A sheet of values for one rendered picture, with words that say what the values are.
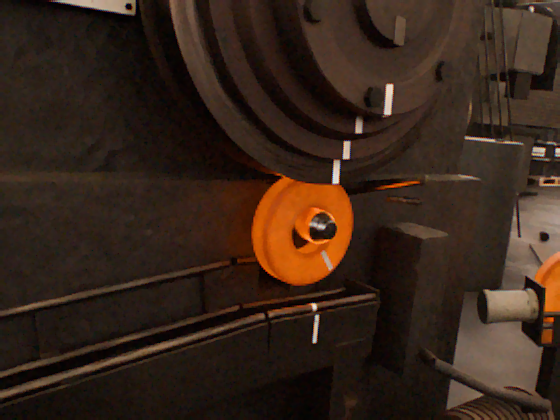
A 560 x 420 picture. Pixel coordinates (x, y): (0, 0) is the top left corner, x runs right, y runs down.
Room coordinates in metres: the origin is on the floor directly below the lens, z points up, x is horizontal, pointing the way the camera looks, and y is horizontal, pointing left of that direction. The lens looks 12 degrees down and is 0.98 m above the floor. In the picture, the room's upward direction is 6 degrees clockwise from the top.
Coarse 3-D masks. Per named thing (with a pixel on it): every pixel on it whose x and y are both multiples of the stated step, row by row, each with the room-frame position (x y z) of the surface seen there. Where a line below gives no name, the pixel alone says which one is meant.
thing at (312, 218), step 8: (312, 208) 0.77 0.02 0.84; (304, 216) 0.76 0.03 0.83; (312, 216) 0.75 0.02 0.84; (320, 216) 0.75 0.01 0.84; (328, 216) 0.75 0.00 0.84; (296, 224) 0.76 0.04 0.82; (304, 224) 0.75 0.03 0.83; (312, 224) 0.74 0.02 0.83; (320, 224) 0.74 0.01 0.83; (328, 224) 0.74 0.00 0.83; (296, 232) 0.77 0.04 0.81; (304, 232) 0.75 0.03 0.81; (312, 232) 0.74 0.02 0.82; (320, 232) 0.74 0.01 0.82; (328, 232) 0.74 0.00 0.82; (336, 232) 0.75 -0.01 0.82; (312, 240) 0.75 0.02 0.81; (320, 240) 0.74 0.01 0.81; (328, 240) 0.74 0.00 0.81
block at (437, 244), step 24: (384, 240) 0.94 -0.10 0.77; (408, 240) 0.90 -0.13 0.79; (432, 240) 0.89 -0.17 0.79; (384, 264) 0.93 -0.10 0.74; (408, 264) 0.89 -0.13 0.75; (432, 264) 0.90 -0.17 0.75; (384, 288) 0.93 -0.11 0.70; (408, 288) 0.89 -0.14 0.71; (432, 288) 0.90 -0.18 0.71; (384, 312) 0.92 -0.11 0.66; (408, 312) 0.88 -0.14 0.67; (432, 312) 0.91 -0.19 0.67; (384, 336) 0.92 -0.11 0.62; (408, 336) 0.88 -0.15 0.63; (432, 336) 0.92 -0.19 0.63; (384, 360) 0.91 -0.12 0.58; (408, 360) 0.88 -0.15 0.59
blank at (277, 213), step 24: (288, 192) 0.74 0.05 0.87; (312, 192) 0.77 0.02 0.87; (336, 192) 0.80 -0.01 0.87; (264, 216) 0.73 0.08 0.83; (288, 216) 0.74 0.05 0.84; (336, 216) 0.80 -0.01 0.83; (264, 240) 0.72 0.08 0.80; (288, 240) 0.75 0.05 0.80; (336, 240) 0.80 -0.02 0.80; (264, 264) 0.74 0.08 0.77; (288, 264) 0.75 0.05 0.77; (312, 264) 0.78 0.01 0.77; (336, 264) 0.81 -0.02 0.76
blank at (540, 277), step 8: (552, 256) 1.01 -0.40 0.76; (544, 264) 1.00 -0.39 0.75; (552, 264) 0.98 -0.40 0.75; (544, 272) 0.99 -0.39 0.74; (552, 272) 0.98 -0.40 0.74; (536, 280) 1.00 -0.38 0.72; (544, 280) 0.98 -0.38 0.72; (552, 280) 0.98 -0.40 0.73; (552, 288) 0.98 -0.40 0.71; (552, 296) 0.98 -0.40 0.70; (552, 304) 0.98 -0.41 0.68; (544, 320) 0.99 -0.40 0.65; (552, 320) 0.98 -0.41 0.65
